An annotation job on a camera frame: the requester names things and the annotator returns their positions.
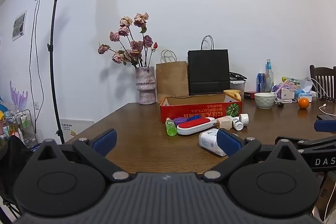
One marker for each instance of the framed wall picture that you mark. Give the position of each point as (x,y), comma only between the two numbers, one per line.
(19,26)

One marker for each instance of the brown cardboard carton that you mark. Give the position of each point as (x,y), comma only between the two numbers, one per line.
(326,197)

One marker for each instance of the orange fruit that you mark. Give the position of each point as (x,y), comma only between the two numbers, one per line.
(303,103)

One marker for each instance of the brown paper bag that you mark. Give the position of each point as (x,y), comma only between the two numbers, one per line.
(172,79)

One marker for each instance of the red cardboard box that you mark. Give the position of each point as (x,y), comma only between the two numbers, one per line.
(199,108)

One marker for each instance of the small white bottle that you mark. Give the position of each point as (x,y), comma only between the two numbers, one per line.
(237,124)

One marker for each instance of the purple plastic item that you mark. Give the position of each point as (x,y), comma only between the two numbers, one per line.
(277,90)

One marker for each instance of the clear container with black lid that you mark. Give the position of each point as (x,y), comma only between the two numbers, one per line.
(238,83)

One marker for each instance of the white wall panel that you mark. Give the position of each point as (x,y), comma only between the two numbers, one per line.
(76,129)

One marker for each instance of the small dark red box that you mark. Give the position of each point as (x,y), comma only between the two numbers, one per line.
(249,95)

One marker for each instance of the green plastic bottle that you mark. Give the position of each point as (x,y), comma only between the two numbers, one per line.
(171,128)

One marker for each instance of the small white box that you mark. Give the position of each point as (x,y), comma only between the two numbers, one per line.
(287,94)

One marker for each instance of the blue tissue box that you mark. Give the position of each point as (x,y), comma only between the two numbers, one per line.
(305,94)

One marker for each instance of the white wall socket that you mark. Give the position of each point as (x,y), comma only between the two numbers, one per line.
(37,105)

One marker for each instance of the dried pink roses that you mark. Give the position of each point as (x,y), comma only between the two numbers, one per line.
(135,47)

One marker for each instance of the white wipes packet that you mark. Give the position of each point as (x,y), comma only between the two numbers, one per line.
(208,140)

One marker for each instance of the white bottle cap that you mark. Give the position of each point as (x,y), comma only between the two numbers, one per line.
(244,119)

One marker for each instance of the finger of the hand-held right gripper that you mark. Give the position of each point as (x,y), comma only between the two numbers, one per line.
(325,126)
(315,142)

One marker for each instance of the small black clip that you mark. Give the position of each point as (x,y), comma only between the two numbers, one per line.
(281,104)

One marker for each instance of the cream square jar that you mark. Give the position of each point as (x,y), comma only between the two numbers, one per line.
(224,123)

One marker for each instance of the red and white lint brush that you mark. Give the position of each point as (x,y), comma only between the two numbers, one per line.
(195,124)

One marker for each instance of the mottled pink vase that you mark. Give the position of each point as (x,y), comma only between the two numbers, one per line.
(145,87)

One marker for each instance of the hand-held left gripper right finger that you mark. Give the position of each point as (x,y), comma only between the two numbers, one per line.
(228,142)

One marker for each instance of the green snack packet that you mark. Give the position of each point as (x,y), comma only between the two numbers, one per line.
(291,81)

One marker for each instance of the black paper bag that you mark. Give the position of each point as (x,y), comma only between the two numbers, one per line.
(208,71)

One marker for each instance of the clear spray bottle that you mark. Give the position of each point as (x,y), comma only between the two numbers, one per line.
(269,79)

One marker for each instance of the purple ridged cap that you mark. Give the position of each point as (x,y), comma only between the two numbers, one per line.
(180,120)

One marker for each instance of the dark wooden chair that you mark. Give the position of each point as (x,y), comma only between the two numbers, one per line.
(324,79)

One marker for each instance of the blue ridged cap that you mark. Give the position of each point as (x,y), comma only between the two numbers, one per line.
(194,117)

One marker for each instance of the blue drink can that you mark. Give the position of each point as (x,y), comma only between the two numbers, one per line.
(260,82)

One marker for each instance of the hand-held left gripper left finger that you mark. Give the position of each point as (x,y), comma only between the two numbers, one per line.
(106,138)

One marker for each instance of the white textured bowl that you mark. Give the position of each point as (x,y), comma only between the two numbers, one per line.
(264,101)

